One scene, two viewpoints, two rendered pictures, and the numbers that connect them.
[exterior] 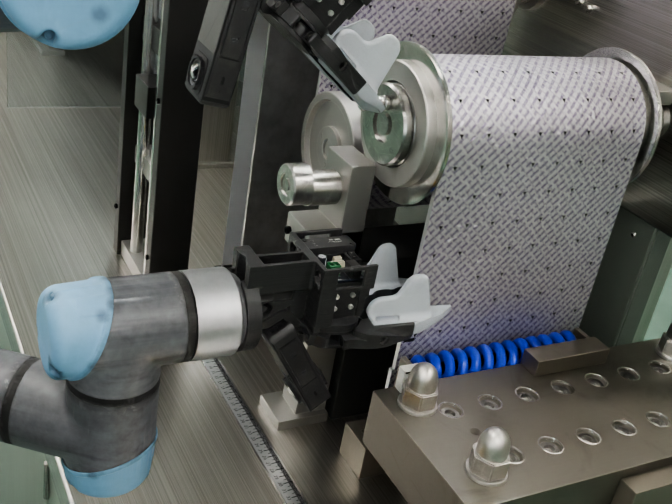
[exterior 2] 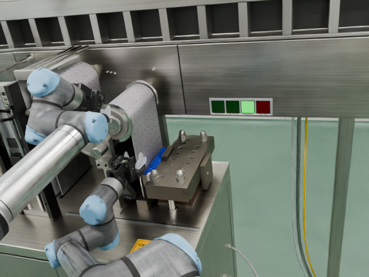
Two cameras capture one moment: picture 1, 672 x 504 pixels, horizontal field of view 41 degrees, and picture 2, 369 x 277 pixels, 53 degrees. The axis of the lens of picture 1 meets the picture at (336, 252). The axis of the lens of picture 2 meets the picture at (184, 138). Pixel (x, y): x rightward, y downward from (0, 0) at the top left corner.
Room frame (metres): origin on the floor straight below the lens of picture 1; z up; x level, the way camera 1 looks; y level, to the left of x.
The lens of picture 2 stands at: (-0.32, 0.50, 1.76)
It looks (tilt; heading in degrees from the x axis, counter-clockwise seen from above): 27 degrees down; 323
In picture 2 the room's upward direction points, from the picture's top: 7 degrees counter-clockwise
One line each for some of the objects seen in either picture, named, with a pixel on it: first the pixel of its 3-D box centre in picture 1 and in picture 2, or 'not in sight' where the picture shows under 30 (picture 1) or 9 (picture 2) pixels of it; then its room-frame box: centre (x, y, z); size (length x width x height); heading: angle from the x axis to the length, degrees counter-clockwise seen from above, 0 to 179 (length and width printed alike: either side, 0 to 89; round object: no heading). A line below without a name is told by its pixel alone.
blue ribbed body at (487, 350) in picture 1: (498, 358); (156, 162); (0.78, -0.18, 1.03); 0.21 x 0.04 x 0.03; 122
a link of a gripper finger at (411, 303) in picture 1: (414, 301); (141, 159); (0.70, -0.08, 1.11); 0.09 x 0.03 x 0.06; 113
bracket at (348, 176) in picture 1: (311, 294); (110, 177); (0.79, 0.02, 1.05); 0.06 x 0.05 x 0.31; 122
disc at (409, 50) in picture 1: (403, 123); (113, 123); (0.78, -0.04, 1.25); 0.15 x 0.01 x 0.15; 32
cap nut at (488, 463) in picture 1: (492, 450); (179, 175); (0.59, -0.16, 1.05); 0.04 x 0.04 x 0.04
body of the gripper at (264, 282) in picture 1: (297, 294); (121, 173); (0.67, 0.03, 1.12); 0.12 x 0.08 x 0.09; 122
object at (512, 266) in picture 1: (510, 275); (148, 143); (0.80, -0.18, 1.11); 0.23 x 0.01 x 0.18; 122
